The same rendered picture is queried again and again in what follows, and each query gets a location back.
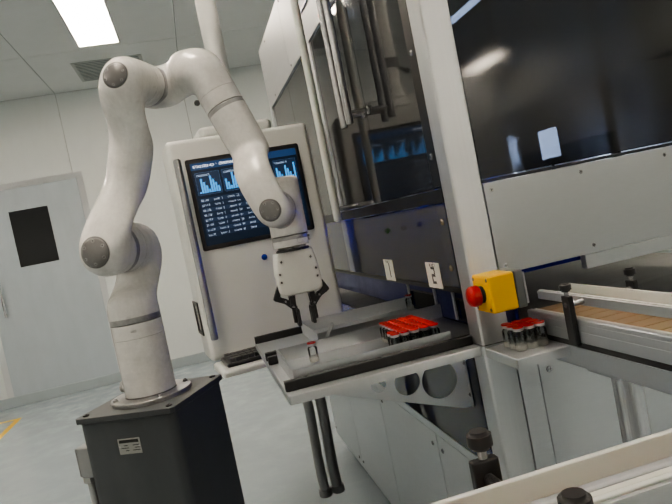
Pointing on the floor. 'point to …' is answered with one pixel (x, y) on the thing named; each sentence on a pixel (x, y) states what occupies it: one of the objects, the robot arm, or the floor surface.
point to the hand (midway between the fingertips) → (305, 315)
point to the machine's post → (468, 225)
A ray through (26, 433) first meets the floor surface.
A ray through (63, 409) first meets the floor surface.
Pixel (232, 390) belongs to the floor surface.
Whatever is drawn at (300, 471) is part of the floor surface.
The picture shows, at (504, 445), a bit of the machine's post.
